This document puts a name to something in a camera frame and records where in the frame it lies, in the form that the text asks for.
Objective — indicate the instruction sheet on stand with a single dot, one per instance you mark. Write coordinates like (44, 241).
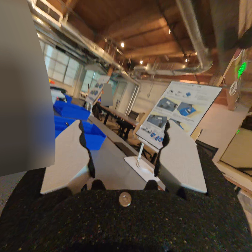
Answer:
(236, 149)

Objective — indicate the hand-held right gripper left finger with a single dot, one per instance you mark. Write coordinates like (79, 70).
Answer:
(65, 161)

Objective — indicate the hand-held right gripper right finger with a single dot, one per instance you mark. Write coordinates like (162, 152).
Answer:
(183, 165)

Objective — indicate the printed paper sheet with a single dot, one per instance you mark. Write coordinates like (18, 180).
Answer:
(177, 110)

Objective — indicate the green exit sign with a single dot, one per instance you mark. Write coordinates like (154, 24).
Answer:
(241, 69)

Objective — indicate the blue plastic bin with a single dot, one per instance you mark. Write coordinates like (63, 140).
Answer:
(73, 109)
(94, 136)

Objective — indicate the white vent grille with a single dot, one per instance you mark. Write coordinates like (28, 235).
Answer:
(47, 10)

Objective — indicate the wooden office desk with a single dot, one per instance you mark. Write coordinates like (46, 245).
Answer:
(114, 114)

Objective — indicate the large metal ventilation duct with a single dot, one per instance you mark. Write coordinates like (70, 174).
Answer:
(197, 31)

